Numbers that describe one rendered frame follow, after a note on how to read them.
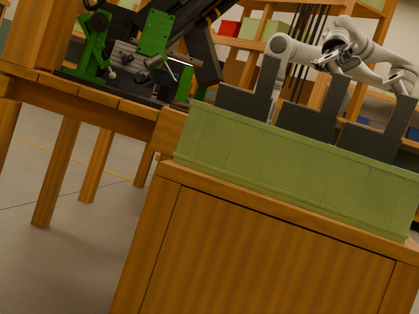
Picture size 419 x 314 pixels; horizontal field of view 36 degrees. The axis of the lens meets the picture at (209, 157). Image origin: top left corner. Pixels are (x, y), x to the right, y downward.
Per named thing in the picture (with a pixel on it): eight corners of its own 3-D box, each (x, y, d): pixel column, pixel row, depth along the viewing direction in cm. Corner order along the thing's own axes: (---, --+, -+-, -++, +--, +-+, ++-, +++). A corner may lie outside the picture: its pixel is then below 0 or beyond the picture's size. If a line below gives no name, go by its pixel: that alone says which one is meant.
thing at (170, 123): (189, 135, 364) (197, 110, 363) (187, 162, 215) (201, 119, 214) (166, 127, 363) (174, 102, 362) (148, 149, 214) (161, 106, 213)
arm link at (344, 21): (340, 7, 190) (370, 28, 197) (320, 28, 194) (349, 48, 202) (348, 19, 185) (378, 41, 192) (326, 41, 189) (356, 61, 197)
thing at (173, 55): (201, 69, 302) (202, 63, 302) (201, 68, 286) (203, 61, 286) (122, 43, 300) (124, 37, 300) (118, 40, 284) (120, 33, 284)
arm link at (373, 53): (375, 30, 193) (366, 55, 193) (427, 68, 208) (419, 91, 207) (353, 32, 201) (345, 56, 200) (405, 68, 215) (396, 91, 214)
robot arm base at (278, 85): (265, 127, 230) (280, 81, 228) (269, 129, 221) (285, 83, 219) (241, 119, 229) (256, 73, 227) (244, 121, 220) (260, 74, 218)
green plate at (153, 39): (160, 65, 280) (175, 22, 284) (160, 59, 272) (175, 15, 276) (135, 57, 279) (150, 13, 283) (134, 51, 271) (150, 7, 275)
